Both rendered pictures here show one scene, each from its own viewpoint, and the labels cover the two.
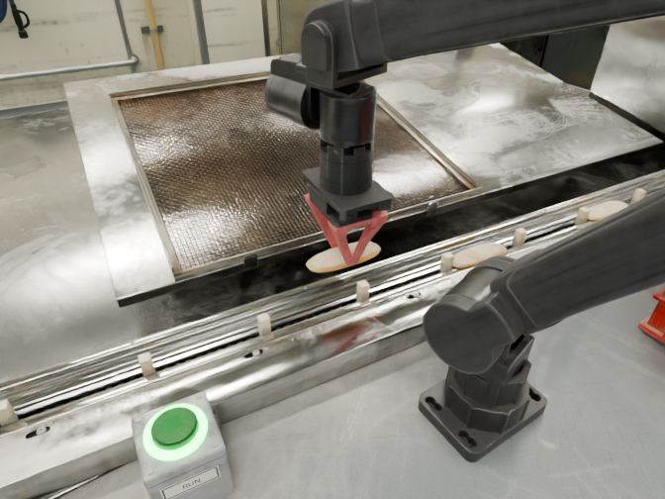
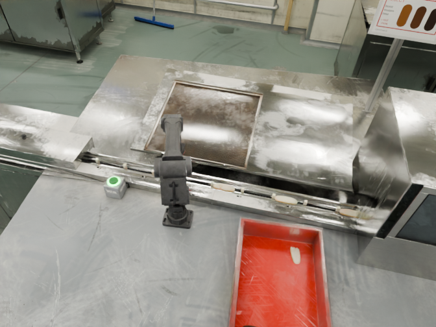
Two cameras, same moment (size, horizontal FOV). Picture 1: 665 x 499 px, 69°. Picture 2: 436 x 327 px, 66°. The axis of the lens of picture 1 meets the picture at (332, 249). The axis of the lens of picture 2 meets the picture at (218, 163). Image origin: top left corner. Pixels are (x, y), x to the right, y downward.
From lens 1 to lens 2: 1.09 m
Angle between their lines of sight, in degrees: 30
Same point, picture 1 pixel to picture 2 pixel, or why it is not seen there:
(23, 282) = (124, 129)
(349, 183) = not seen: hidden behind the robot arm
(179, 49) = (303, 8)
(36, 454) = (96, 171)
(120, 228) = (144, 128)
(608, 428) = (196, 241)
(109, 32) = not seen: outside the picture
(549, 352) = (209, 220)
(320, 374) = (153, 189)
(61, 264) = (134, 128)
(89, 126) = (161, 89)
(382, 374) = not seen: hidden behind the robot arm
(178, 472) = (109, 188)
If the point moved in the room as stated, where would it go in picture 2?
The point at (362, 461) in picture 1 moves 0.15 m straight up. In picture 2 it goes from (145, 211) to (141, 188)
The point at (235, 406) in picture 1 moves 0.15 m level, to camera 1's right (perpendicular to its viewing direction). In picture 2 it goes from (132, 185) to (155, 202)
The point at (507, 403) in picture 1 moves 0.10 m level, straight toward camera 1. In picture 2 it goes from (173, 218) to (149, 224)
